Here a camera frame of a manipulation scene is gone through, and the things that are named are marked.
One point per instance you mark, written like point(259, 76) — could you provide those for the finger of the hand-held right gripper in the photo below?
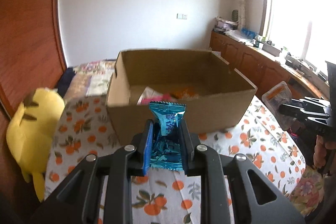
point(307, 102)
point(291, 111)

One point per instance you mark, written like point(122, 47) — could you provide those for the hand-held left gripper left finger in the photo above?
point(148, 148)

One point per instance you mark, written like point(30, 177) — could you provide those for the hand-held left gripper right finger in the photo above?
point(187, 145)

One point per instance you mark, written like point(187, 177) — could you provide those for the clear packet orange label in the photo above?
point(275, 94)

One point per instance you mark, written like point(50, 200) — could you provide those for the blue candy packet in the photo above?
point(168, 121)

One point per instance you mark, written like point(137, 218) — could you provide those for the brown cardboard box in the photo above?
point(210, 113)

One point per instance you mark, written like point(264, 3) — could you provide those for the person's right hand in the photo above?
point(319, 153)

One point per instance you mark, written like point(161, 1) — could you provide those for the dark box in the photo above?
point(292, 60)

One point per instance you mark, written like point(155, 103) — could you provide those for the orange fruit print blanket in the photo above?
point(249, 140)

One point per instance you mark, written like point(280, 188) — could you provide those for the wooden cabinet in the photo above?
point(244, 61)

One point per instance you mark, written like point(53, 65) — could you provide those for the purple floral cloth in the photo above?
point(307, 187)

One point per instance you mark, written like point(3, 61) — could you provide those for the window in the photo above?
point(294, 16)

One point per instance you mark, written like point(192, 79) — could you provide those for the row of blue bottles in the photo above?
point(248, 33)

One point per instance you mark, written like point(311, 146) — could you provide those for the pastel patchwork quilt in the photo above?
point(86, 79)

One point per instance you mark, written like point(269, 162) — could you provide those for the stack of purple white boxes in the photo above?
point(224, 25)

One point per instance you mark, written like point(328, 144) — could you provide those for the round dark ornament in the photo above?
point(235, 16)

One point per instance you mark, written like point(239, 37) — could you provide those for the yellow plush toy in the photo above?
point(29, 129)

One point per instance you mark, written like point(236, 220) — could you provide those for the brown wooden panel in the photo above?
point(26, 29)

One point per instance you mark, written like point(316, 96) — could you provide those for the white wall socket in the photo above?
point(182, 16)

